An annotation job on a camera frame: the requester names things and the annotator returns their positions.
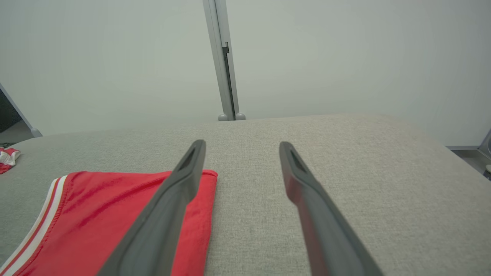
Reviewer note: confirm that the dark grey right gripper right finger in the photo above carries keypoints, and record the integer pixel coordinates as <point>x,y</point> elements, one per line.
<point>330,234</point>

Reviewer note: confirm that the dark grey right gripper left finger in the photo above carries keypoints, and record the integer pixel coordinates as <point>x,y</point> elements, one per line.
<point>161,222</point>

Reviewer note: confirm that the red basketball jersey with number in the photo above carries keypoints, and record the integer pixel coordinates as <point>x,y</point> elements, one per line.
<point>96,214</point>

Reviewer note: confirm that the red shorts with white stripe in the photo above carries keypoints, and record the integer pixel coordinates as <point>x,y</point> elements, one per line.
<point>7,159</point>

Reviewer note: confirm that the grey cylindrical post pad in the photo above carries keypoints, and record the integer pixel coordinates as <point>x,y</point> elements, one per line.
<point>240,116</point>
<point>222,117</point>

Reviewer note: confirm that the grey metal base bracket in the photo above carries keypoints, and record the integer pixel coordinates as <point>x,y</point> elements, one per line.
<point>485,153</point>

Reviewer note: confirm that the slanted grey frame bar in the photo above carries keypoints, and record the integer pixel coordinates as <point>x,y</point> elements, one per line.
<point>19,113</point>

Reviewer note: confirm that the aluminium frame post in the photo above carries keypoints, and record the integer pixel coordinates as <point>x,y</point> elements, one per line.
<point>216,38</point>

